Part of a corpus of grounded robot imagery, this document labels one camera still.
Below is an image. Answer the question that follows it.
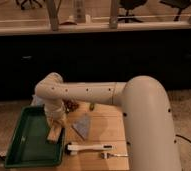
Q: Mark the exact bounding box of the green plastic tray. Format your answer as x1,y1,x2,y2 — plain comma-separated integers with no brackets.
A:
4,106,65,168

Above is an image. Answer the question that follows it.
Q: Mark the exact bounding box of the brown pinecone object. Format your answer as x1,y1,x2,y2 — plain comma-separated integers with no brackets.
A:
64,100,79,112

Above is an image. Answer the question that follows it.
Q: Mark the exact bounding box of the black office chair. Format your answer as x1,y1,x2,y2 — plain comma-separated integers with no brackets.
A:
118,0,147,23

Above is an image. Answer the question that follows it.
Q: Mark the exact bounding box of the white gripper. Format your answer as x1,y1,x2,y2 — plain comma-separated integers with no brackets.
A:
44,100,67,143

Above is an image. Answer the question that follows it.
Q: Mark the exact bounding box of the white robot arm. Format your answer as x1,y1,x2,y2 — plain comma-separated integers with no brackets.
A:
35,73,182,171

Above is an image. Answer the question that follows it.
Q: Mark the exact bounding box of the wooden post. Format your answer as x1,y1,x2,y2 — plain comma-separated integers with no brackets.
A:
109,0,120,29
45,0,59,31

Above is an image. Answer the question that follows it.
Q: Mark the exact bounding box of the black cable right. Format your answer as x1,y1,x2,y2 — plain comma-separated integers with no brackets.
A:
175,133,191,153

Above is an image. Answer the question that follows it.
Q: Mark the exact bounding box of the wooden post middle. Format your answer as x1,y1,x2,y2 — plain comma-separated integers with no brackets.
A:
109,0,120,29

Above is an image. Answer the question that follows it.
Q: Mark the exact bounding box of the white handled brush tool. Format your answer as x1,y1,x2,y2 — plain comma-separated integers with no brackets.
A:
65,142,113,155

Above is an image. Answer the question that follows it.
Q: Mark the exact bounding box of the wooden post left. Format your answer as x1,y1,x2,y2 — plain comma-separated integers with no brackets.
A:
45,0,59,31

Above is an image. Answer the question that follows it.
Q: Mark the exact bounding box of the small metal fork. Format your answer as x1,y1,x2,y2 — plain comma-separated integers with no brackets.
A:
100,152,128,159

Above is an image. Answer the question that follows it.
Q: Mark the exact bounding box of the clear plastic item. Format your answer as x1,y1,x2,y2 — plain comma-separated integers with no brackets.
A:
31,95,44,106

